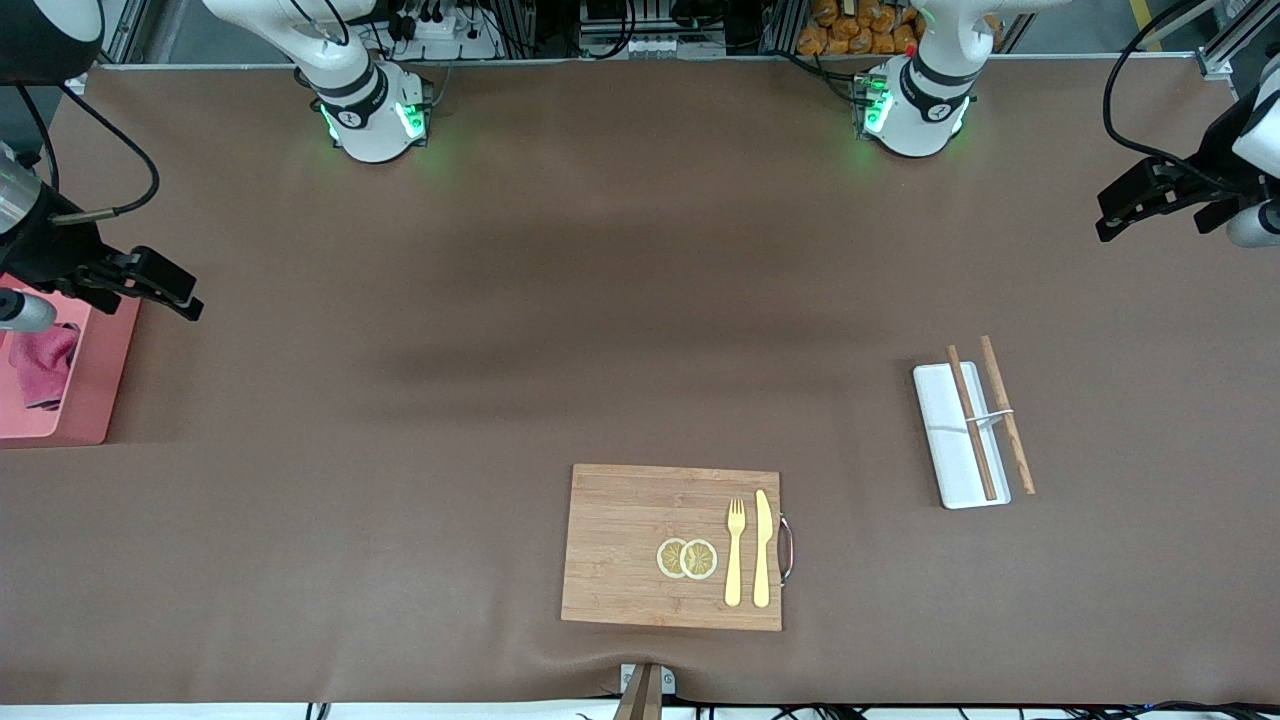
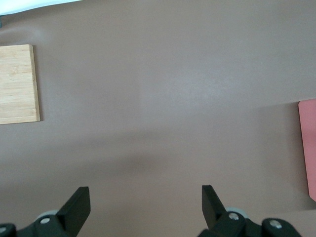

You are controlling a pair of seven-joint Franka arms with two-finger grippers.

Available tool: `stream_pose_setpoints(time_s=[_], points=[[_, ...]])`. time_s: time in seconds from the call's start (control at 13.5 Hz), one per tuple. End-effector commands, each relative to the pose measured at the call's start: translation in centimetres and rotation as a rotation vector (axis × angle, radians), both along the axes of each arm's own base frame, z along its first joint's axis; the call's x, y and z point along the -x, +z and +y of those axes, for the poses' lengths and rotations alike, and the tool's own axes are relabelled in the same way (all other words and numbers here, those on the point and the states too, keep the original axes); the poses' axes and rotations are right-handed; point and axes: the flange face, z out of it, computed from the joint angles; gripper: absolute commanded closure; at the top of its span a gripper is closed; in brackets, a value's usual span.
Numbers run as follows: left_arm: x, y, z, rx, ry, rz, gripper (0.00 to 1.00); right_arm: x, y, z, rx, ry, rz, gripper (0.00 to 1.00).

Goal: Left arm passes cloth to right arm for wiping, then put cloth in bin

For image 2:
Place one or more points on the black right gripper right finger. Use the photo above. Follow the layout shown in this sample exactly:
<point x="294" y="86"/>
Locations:
<point x="212" y="209"/>

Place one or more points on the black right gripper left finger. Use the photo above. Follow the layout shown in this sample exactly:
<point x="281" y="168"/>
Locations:
<point x="74" y="212"/>

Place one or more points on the pink open metal box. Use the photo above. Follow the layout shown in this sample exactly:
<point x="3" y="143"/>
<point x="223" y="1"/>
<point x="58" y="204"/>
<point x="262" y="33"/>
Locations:
<point x="308" y="148"/>

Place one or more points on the bamboo wooden cutting board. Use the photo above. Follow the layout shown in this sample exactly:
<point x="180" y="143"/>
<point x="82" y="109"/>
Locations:
<point x="17" y="84"/>

